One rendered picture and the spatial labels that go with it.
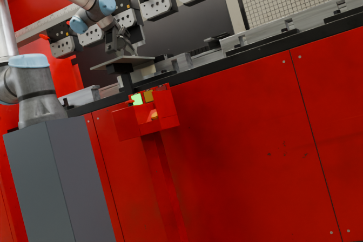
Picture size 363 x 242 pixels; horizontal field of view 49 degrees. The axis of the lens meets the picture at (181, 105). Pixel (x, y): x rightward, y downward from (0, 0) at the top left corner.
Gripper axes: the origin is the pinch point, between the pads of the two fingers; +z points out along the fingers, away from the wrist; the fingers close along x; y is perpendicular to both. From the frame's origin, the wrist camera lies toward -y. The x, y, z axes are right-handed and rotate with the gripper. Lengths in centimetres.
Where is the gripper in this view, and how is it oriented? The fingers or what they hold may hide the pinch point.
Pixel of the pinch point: (130, 60)
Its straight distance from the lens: 188.8
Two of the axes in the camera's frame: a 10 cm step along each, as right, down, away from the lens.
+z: 4.8, 6.8, 5.6
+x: -8.6, 2.5, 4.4
